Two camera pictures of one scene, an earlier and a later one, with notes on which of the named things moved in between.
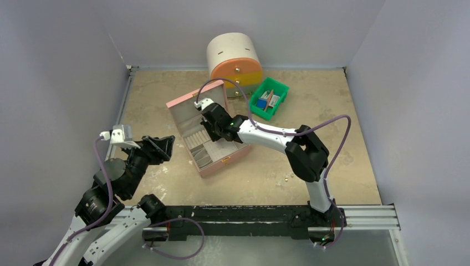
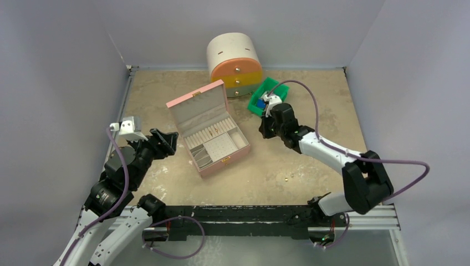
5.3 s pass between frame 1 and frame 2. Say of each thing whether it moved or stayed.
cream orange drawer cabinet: stayed
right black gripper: moved
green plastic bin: stayed
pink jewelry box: stayed
